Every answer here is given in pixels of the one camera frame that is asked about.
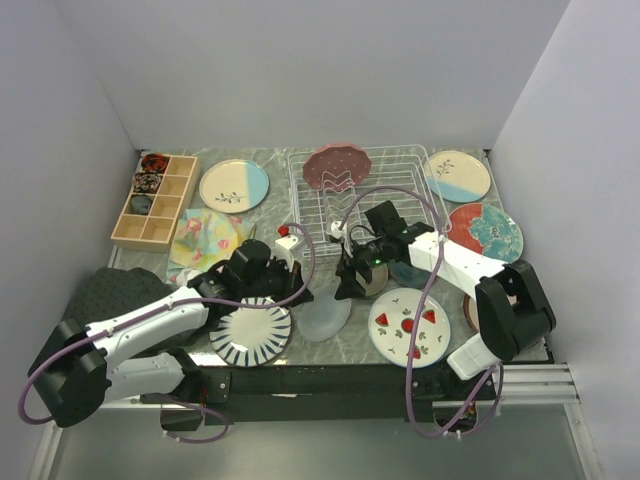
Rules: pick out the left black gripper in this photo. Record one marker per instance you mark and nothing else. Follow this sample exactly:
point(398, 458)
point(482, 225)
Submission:
point(292, 280)

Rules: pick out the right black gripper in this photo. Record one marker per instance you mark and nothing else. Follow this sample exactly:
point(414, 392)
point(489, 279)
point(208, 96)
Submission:
point(346, 269)

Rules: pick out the light blue scalloped plate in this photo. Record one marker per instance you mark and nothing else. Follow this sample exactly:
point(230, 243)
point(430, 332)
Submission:
point(325, 316)

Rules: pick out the pink polka dot plate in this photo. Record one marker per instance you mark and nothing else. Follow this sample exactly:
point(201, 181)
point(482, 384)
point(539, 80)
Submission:
point(336, 167)

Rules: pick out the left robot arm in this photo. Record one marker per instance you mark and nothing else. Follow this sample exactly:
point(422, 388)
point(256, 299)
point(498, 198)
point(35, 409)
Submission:
point(82, 367)

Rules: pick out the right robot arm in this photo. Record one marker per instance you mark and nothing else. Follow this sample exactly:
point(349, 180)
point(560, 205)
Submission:
point(512, 307)

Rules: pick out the beige saucer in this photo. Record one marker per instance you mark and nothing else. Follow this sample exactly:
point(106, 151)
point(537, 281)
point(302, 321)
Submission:
point(378, 281)

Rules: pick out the watermelon pattern plate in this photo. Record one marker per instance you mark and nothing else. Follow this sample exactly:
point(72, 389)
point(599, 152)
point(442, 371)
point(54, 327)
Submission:
point(391, 321)

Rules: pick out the teal saucer brown rim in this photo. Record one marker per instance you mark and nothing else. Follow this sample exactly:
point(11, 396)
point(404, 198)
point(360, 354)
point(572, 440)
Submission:
point(408, 276)

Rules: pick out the blue striped white plate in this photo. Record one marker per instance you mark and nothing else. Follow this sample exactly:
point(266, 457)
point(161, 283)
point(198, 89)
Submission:
point(252, 335)

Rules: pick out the floral pastel cloth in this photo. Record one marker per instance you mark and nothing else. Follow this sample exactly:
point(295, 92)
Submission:
point(204, 237)

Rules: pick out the maroon rim beige plate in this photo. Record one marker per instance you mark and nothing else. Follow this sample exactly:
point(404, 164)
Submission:
point(471, 313)

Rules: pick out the black table front beam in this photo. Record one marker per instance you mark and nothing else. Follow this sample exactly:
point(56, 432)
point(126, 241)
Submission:
point(326, 392)

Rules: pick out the cream blue plate left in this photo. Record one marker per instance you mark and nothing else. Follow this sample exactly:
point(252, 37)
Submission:
point(234, 186)

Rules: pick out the cream blue plate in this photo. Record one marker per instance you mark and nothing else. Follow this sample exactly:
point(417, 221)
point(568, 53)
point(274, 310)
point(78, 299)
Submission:
point(456, 176)
point(234, 186)

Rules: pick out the red teal floral plate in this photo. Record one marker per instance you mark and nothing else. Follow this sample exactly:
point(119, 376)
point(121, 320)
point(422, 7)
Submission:
point(486, 230)

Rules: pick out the cream blue plate right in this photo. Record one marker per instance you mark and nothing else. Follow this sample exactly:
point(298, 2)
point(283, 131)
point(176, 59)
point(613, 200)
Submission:
point(456, 176)

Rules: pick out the wooden compartment box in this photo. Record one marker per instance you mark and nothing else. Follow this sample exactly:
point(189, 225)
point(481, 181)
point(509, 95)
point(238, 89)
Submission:
point(154, 232)

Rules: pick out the grey fabric item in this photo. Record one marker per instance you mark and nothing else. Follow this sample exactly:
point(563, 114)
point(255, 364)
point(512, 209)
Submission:
point(140, 204)

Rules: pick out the patterned brown fabric item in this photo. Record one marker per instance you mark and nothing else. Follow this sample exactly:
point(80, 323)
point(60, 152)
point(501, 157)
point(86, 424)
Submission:
point(146, 182)

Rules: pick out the dark dotted cloth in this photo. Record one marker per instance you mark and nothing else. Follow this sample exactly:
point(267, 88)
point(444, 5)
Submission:
point(111, 292)

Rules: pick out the red black fabric item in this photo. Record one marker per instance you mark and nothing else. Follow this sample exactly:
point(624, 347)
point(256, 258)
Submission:
point(154, 163)

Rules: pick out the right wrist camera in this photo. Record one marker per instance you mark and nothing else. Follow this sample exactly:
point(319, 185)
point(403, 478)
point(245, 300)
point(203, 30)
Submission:
point(337, 232)

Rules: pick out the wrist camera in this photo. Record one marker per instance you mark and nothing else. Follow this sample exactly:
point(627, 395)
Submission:
point(337, 232)
point(287, 244)

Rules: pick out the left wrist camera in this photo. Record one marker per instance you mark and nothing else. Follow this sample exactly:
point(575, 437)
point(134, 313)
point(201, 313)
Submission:
point(287, 244)

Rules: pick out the white wire dish rack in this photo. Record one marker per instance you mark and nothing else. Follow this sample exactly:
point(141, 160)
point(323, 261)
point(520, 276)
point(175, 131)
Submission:
point(398, 174)

